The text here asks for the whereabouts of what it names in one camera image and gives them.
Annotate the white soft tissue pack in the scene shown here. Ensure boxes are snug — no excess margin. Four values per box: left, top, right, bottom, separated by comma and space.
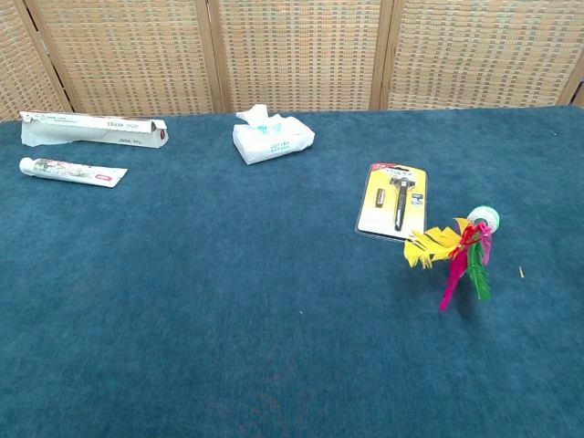
232, 103, 317, 166

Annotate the woven folding screen panel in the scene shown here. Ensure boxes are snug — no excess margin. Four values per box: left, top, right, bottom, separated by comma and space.
0, 0, 69, 122
381, 0, 584, 111
22, 0, 224, 118
207, 0, 393, 114

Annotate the razor in yellow blister card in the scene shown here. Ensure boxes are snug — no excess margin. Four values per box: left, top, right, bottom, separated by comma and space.
354, 162, 429, 242

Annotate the white floral toothpaste tube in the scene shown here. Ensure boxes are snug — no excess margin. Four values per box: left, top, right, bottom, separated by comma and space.
18, 156, 129, 189

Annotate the long biscuit box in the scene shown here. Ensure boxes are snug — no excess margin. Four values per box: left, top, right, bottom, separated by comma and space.
19, 110, 170, 150

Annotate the small colourful toy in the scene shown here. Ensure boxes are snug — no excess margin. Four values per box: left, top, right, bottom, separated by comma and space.
402, 205, 501, 313

